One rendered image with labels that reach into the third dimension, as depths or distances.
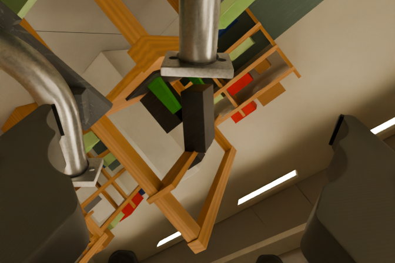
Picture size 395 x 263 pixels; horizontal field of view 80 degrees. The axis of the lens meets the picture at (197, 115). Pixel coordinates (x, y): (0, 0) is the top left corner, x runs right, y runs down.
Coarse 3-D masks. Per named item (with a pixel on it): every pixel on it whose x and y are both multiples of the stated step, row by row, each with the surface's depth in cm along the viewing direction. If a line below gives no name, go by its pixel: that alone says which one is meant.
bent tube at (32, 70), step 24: (0, 48) 18; (24, 48) 19; (24, 72) 19; (48, 72) 20; (48, 96) 20; (72, 96) 22; (72, 120) 22; (72, 144) 23; (72, 168) 24; (96, 168) 26
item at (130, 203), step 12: (108, 156) 572; (108, 180) 523; (96, 192) 486; (120, 192) 535; (132, 192) 609; (144, 192) 592; (84, 204) 452; (120, 204) 570; (132, 204) 538; (120, 216) 504; (108, 228) 480; (108, 240) 458; (84, 252) 448; (96, 252) 456
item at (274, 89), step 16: (224, 32) 562; (240, 48) 523; (272, 48) 497; (256, 64) 519; (288, 64) 501; (224, 80) 599; (240, 80) 545; (224, 96) 573; (256, 96) 535; (272, 96) 537; (240, 112) 561
